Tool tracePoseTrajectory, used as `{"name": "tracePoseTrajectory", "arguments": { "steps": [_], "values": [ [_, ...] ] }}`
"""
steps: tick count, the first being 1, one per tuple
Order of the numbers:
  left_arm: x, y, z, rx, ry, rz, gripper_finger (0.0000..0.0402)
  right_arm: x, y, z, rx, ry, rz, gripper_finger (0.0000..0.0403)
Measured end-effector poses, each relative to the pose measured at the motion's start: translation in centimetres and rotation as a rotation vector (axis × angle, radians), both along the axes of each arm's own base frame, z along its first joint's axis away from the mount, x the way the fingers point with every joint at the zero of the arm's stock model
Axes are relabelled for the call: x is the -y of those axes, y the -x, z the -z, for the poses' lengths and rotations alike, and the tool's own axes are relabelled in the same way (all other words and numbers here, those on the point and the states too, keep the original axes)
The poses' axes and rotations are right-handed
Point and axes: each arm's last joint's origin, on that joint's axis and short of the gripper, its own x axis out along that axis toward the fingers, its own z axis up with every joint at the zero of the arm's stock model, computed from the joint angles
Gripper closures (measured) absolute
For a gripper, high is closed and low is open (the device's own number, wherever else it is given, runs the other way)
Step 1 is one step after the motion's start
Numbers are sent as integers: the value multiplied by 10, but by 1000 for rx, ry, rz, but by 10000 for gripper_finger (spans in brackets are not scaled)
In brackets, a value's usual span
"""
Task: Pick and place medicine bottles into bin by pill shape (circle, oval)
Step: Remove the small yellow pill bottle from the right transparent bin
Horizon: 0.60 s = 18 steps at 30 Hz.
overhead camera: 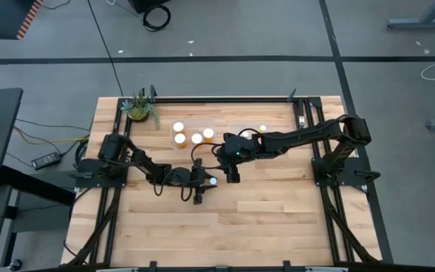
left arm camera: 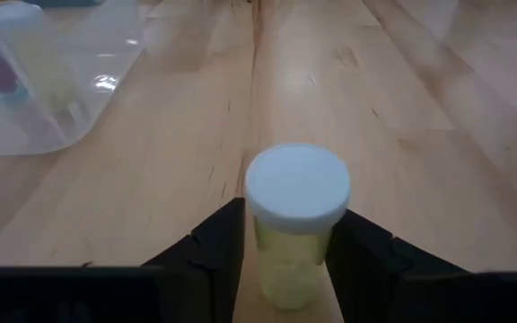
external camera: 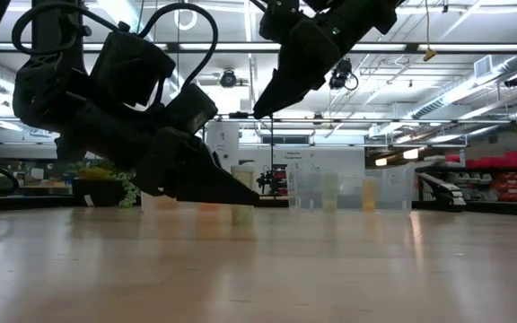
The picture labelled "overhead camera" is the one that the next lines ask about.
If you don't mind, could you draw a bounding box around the orange black striped mat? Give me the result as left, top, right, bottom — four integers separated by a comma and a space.
0, 0, 44, 41

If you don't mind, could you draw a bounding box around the potted green succulent plant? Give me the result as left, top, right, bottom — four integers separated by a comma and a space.
120, 88, 162, 129

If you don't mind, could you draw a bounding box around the grey table leg frame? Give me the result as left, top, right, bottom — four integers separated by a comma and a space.
387, 0, 435, 30

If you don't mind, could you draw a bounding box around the yellow floor cable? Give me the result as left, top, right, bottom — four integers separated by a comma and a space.
12, 125, 90, 147

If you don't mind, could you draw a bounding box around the black aluminium table frame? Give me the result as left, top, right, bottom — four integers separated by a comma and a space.
64, 85, 384, 272

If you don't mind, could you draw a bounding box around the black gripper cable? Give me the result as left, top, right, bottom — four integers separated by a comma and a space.
152, 168, 196, 202
190, 141, 227, 169

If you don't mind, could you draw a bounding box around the long black floor cable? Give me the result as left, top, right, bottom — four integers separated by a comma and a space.
86, 0, 125, 97

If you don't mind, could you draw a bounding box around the coiled black cable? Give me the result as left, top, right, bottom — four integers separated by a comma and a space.
142, 4, 172, 32

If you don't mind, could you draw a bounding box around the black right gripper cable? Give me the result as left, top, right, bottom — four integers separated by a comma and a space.
190, 141, 227, 169

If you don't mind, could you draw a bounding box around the black desk leg frame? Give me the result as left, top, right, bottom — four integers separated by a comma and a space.
0, 165, 76, 272

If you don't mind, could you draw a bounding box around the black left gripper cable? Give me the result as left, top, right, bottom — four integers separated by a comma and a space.
152, 168, 196, 202

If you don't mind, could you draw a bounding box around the thin black power cable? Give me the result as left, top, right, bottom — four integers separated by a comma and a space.
15, 119, 90, 132

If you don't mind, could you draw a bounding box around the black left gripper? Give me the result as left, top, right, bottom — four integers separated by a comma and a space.
171, 158, 215, 206

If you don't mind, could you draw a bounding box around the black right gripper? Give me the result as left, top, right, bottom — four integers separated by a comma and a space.
216, 131, 264, 185

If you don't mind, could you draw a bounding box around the black floor box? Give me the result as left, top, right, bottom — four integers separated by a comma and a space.
128, 0, 171, 14

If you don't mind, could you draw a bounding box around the black power adapter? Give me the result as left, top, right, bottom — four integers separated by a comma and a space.
31, 151, 62, 171

